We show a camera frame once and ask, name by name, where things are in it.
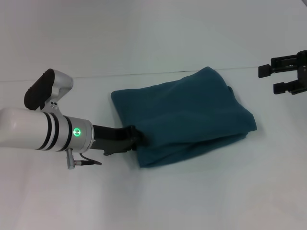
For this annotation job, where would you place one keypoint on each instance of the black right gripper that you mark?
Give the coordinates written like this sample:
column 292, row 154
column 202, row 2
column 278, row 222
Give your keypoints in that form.
column 302, row 74

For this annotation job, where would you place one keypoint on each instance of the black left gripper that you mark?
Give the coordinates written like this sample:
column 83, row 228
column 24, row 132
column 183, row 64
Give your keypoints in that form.
column 112, row 140

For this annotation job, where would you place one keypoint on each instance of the blue-green shirt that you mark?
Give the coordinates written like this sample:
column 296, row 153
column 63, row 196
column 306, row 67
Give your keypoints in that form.
column 187, row 115

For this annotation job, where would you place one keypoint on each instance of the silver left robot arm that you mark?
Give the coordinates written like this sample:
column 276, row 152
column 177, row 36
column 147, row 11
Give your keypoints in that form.
column 43, row 130

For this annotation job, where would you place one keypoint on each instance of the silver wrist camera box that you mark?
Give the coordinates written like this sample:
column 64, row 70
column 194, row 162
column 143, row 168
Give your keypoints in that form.
column 45, row 88

